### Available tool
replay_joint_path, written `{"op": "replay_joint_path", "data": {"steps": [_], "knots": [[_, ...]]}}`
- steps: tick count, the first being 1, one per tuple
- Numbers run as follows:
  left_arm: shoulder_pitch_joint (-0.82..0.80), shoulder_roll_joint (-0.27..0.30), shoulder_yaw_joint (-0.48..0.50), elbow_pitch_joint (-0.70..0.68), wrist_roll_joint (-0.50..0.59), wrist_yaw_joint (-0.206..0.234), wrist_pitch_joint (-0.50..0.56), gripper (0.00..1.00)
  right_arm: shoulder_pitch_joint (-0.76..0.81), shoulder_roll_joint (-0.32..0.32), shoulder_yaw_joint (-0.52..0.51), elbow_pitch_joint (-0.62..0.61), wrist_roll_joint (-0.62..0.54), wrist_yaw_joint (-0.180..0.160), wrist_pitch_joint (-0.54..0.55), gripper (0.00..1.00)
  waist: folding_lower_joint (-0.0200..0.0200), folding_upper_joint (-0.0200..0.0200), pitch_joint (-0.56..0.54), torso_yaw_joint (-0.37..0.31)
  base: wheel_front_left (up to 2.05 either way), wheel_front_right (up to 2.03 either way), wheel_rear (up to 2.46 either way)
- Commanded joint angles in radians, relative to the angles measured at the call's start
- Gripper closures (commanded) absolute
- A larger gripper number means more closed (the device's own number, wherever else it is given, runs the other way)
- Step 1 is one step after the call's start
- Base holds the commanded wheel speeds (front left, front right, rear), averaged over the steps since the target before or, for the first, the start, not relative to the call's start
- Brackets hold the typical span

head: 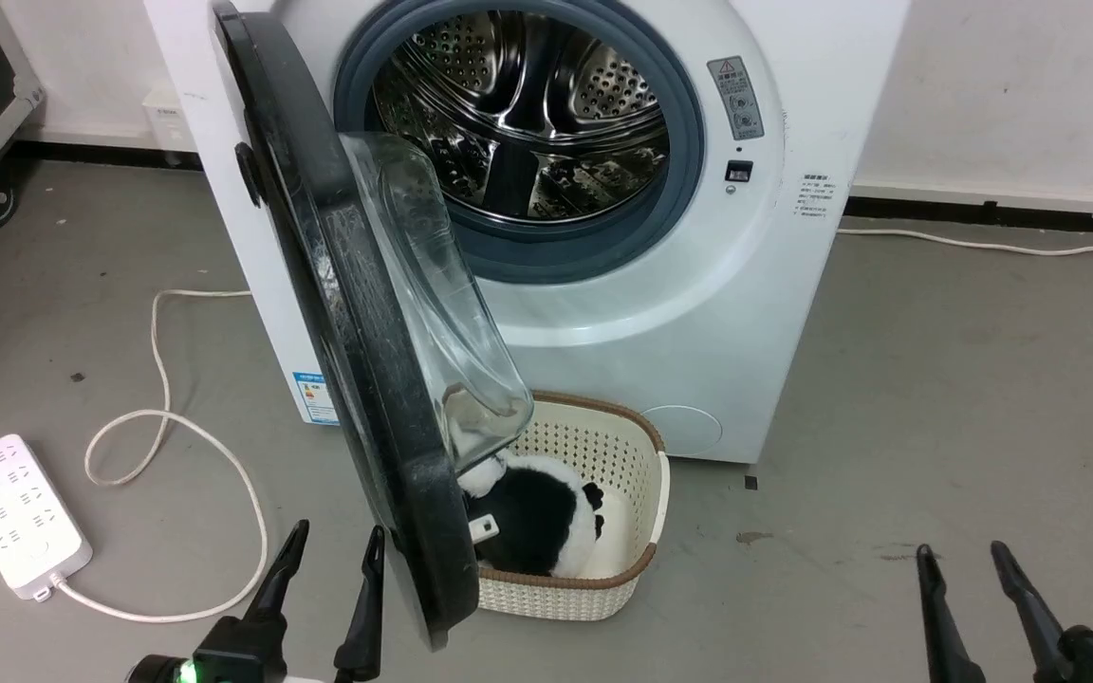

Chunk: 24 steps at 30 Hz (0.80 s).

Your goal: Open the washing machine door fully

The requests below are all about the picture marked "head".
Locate grey rubber door gasket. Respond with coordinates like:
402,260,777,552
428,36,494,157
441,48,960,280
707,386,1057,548
333,0,707,286

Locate cream woven laundry basket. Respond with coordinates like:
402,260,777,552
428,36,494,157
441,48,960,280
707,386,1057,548
456,391,672,623

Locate grey warning sticker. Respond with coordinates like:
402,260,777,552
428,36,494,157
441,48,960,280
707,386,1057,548
707,56,766,141

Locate black-rimmed glass washer door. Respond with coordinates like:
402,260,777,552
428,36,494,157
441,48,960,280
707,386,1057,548
212,0,536,652

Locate white power strip cable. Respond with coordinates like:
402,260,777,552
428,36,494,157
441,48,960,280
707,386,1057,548
51,289,269,625

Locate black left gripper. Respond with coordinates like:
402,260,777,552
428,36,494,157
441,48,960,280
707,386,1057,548
126,520,387,683

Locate white text sticker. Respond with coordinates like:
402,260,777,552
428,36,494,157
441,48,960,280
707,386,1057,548
792,174,838,220

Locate white front-load washing machine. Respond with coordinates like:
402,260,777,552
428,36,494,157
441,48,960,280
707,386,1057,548
143,0,913,466

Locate white wall socket box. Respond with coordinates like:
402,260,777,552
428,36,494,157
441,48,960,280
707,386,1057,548
143,89,190,168

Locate thin white floor cable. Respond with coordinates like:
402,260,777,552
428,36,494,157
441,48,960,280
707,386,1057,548
836,227,1093,257

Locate stainless steel washer drum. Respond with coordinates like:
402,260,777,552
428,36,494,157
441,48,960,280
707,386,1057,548
371,9,672,225

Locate black and white panda plush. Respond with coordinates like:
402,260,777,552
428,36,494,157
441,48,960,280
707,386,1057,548
458,453,608,580

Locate blue energy label sticker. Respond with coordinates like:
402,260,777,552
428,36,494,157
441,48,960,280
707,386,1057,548
292,372,340,426

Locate white power strip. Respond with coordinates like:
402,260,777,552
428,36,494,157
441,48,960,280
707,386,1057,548
0,434,93,602

